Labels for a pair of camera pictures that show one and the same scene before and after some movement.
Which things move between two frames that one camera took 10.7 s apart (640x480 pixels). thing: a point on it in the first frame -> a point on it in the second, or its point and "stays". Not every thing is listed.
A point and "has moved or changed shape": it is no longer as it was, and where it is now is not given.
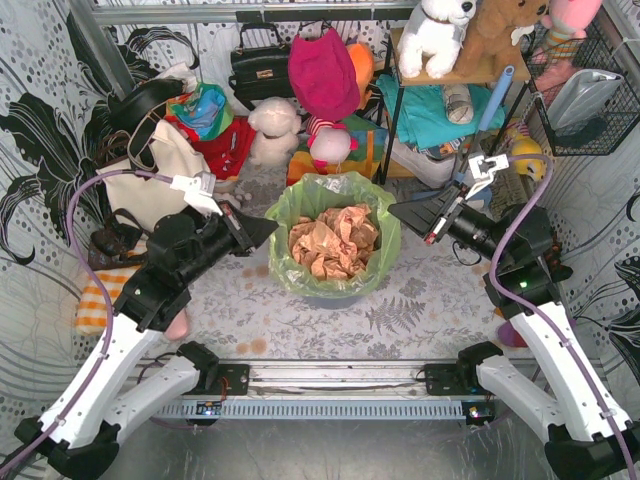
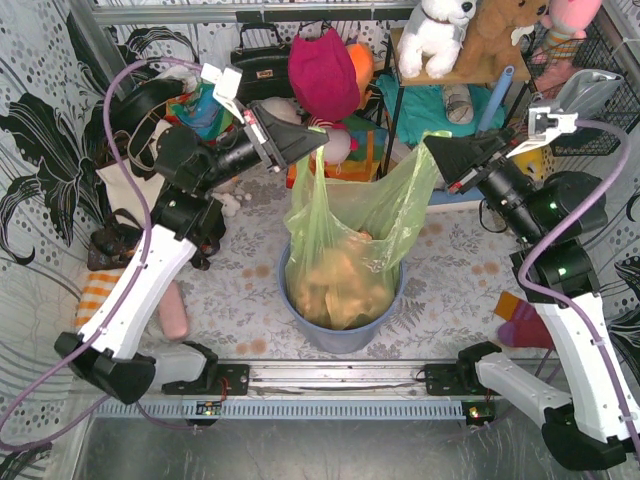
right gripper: [441, 218] -> [477, 173]
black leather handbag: [260, 72] stays
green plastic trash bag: [320, 192] has moved or changed shape
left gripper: [230, 228] -> [265, 145]
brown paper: [335, 244] -> [341, 289]
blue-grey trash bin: [334, 303] -> [330, 341]
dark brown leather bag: [113, 243] stays
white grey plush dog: [434, 30] stays
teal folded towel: [422, 116] stays
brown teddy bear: [489, 42] stays
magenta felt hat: [324, 76] stays
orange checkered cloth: [92, 311] stays
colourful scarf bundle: [205, 109] stays
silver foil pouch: [579, 96] stays
